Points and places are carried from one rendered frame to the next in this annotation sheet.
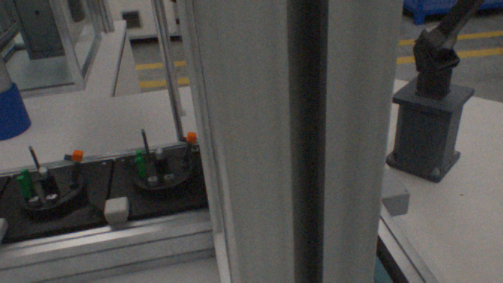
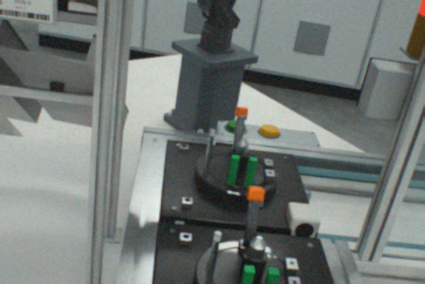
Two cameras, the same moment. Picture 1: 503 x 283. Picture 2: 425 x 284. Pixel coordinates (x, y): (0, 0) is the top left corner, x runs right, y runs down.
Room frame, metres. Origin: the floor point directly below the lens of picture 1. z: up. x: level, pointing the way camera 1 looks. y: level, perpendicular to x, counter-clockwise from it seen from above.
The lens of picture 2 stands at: (0.88, 0.72, 1.44)
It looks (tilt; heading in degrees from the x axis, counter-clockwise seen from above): 28 degrees down; 272
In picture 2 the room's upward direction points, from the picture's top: 9 degrees clockwise
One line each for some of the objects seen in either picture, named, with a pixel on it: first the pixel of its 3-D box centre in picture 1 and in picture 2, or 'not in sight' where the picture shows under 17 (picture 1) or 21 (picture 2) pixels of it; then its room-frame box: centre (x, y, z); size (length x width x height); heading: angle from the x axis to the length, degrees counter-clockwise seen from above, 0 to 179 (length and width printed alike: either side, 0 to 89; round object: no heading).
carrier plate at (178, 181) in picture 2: not in sight; (234, 185); (0.85, -0.06, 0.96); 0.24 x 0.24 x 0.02; 8
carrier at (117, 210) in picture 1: (160, 162); (254, 262); (0.82, 0.20, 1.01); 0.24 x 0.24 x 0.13; 8
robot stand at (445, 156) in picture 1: (427, 128); (208, 89); (0.94, -0.46, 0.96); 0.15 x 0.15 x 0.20; 45
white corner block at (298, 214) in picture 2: not in sight; (301, 222); (0.74, 0.03, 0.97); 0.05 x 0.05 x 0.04; 8
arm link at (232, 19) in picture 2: (436, 57); (220, 10); (0.95, -0.45, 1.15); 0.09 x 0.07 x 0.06; 121
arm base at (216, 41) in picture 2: (433, 80); (216, 36); (0.95, -0.46, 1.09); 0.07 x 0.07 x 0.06; 45
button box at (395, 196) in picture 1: (372, 177); (266, 145); (0.80, -0.28, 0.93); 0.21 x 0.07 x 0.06; 8
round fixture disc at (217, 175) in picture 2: not in sight; (236, 175); (0.85, -0.06, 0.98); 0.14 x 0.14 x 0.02
